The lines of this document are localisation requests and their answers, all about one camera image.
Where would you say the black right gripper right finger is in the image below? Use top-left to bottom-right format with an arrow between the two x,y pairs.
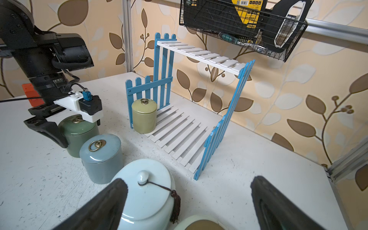
251,176 -> 323,230

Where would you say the yellow-green small tea canister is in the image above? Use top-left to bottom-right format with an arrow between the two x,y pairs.
132,98 -> 157,134

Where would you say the black wire basket rear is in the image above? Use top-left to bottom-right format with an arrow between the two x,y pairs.
179,0 -> 313,62

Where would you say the red cube block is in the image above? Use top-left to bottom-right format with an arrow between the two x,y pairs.
22,83 -> 44,107

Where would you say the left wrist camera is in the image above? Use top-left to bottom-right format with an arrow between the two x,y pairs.
54,91 -> 103,126

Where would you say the black yellow tool box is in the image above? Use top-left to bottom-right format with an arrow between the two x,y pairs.
180,1 -> 267,37

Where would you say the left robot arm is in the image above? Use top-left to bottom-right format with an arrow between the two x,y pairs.
1,1 -> 94,148

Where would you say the blue white wooden shelf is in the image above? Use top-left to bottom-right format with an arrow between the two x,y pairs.
126,33 -> 255,180

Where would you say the white painted porcelain jar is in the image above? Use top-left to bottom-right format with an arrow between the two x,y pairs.
114,159 -> 181,230

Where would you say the black white handle saw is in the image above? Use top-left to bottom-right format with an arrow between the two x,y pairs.
258,0 -> 314,54

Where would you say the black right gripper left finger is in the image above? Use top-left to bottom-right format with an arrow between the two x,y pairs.
54,178 -> 128,230

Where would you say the cream jar with brown lid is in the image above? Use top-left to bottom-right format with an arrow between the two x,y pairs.
174,215 -> 225,230

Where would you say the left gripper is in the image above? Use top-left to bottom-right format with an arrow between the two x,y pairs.
24,73 -> 80,149

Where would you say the blue small tea canister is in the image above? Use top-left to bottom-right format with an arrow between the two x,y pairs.
80,134 -> 124,185

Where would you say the aluminium cage frame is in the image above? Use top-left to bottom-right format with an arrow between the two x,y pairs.
120,0 -> 368,230

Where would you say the green small tea canister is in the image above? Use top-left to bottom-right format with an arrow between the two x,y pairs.
58,115 -> 99,158

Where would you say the green handle screwdriver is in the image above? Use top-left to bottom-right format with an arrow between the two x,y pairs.
219,33 -> 255,47

